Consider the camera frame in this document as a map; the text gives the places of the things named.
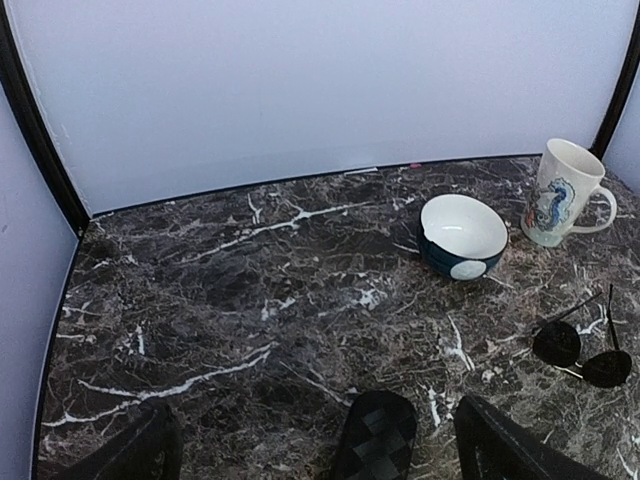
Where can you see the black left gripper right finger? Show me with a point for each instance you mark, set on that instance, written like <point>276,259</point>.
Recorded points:
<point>492,446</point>

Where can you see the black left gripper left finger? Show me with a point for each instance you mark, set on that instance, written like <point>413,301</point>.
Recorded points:
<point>151,447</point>

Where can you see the black checkered glasses case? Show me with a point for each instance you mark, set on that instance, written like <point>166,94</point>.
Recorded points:
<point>377,439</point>

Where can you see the black aviator sunglasses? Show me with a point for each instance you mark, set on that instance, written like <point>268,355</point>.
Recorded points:
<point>558,344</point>

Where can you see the white and navy bowl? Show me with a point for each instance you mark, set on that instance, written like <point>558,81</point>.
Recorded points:
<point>460,237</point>

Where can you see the white seahorse mug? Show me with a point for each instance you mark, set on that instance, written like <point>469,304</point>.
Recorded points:
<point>567,178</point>

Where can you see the right black frame post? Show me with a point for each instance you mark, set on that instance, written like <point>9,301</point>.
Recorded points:
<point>620,94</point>

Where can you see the black frame post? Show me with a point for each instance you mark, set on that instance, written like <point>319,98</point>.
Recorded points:
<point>620,94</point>
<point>23,104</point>

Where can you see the left black frame post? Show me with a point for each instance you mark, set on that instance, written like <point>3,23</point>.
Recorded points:
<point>23,104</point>

